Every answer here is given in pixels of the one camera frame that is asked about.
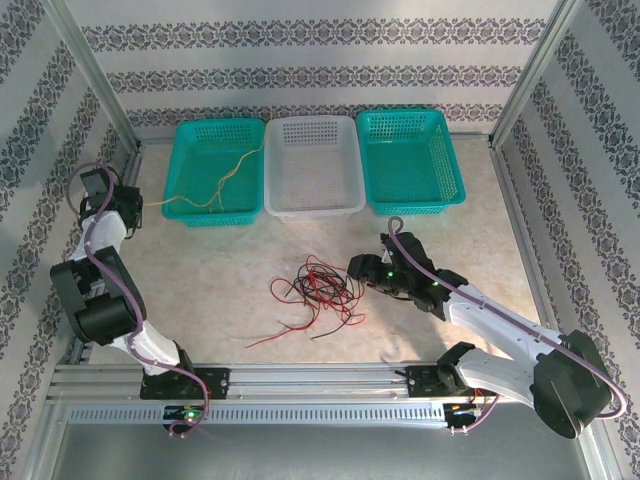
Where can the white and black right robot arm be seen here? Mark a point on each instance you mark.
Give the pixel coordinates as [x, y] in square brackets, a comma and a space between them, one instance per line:
[495, 327]

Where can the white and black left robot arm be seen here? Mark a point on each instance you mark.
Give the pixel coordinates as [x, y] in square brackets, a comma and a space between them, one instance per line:
[95, 320]

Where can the teal plastic basket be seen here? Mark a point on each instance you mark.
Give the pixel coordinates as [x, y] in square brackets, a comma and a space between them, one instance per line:
[210, 150]
[410, 160]

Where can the white plastic basket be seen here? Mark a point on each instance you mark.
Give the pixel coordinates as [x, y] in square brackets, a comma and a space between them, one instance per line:
[315, 160]

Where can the small controller board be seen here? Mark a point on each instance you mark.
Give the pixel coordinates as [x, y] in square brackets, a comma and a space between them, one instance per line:
[187, 414]
[460, 409]

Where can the grey metal front panel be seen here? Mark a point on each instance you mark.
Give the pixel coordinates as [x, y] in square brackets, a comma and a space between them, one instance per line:
[320, 455]

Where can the aluminium side rail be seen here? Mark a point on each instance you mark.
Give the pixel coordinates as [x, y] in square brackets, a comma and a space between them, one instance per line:
[525, 225]
[132, 162]

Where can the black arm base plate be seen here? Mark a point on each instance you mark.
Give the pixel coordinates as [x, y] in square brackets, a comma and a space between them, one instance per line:
[220, 382]
[417, 382]

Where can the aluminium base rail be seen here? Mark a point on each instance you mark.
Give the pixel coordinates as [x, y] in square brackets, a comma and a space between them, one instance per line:
[320, 380]

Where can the aluminium frame post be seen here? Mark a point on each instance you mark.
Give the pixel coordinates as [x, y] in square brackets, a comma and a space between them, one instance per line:
[536, 65]
[91, 65]

